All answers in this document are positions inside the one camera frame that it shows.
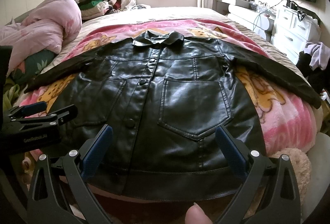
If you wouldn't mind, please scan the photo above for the black leather jacket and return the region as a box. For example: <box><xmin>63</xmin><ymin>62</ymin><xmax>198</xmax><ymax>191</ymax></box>
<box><xmin>27</xmin><ymin>32</ymin><xmax>321</xmax><ymax>202</ymax></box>

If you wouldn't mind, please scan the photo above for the pile of folded clothes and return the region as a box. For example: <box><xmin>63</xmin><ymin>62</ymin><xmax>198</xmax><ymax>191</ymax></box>
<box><xmin>78</xmin><ymin>0</ymin><xmax>121</xmax><ymax>21</ymax></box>

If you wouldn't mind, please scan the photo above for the right hand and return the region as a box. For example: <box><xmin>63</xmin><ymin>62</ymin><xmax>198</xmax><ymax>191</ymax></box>
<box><xmin>185</xmin><ymin>203</ymin><xmax>212</xmax><ymax>224</ymax></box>

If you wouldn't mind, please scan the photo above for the green floral pillow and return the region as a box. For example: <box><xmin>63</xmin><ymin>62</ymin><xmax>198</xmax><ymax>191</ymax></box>
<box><xmin>9</xmin><ymin>50</ymin><xmax>58</xmax><ymax>85</ymax></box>

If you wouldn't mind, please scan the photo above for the beige plush toy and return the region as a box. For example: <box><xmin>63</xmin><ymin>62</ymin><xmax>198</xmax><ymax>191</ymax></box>
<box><xmin>245</xmin><ymin>148</ymin><xmax>312</xmax><ymax>218</ymax></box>

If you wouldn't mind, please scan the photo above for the pink bear print blanket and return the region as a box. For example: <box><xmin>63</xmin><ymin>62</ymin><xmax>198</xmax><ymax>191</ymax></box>
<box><xmin>18</xmin><ymin>18</ymin><xmax>317</xmax><ymax>160</ymax></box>

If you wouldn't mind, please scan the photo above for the pink quilted duvet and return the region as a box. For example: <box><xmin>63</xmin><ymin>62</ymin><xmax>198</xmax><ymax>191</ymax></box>
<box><xmin>1</xmin><ymin>0</ymin><xmax>82</xmax><ymax>74</ymax></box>

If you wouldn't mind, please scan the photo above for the lavender cloth on chair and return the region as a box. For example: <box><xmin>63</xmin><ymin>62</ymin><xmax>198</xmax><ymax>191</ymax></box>
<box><xmin>304</xmin><ymin>42</ymin><xmax>330</xmax><ymax>70</ymax></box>

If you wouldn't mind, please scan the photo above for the white drawer cabinet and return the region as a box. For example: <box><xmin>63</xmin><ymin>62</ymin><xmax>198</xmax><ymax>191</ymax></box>
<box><xmin>271</xmin><ymin>6</ymin><xmax>321</xmax><ymax>64</ymax></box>

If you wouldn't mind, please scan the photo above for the white dressing table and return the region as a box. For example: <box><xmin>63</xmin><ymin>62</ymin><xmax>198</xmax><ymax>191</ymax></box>
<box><xmin>216</xmin><ymin>0</ymin><xmax>274</xmax><ymax>42</ymax></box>

